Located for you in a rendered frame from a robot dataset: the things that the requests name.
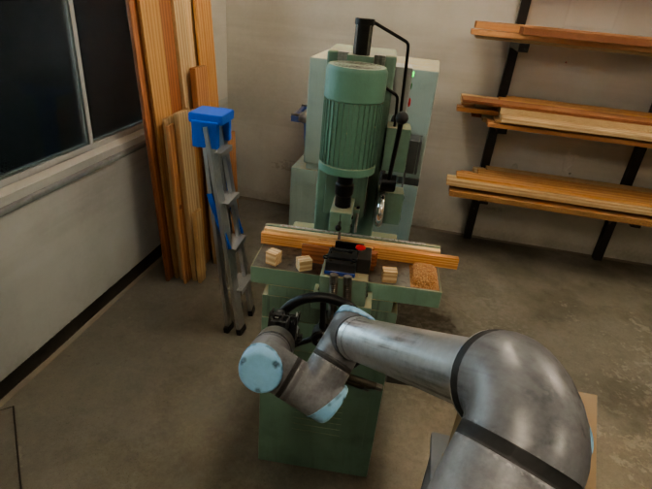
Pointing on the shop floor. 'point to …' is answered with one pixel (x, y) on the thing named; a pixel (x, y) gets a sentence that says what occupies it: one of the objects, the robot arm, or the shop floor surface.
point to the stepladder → (220, 118)
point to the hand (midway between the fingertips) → (290, 326)
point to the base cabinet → (285, 428)
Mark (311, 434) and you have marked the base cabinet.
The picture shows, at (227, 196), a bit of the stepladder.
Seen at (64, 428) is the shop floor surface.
